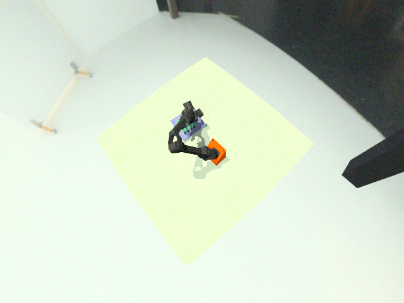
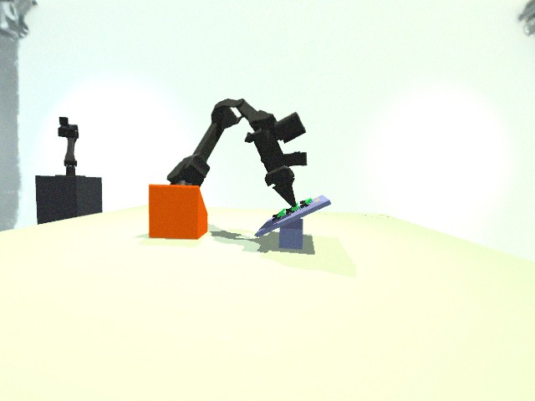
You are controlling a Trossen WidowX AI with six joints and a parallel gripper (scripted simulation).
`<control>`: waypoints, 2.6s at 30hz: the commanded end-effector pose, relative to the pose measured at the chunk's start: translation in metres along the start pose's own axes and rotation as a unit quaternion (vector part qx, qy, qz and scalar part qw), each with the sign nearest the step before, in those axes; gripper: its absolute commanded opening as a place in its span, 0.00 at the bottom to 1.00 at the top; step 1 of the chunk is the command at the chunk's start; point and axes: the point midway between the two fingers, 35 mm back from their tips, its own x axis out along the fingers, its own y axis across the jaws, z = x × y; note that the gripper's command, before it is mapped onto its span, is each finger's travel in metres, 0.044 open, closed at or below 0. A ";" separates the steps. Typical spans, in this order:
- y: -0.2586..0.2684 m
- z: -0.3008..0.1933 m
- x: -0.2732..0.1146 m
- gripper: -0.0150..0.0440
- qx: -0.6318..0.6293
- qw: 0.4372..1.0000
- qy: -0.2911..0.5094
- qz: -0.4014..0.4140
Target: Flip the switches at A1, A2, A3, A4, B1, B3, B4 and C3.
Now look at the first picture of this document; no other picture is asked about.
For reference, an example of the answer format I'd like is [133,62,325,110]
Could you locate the light blue switch panel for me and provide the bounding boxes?
[170,114,206,141]

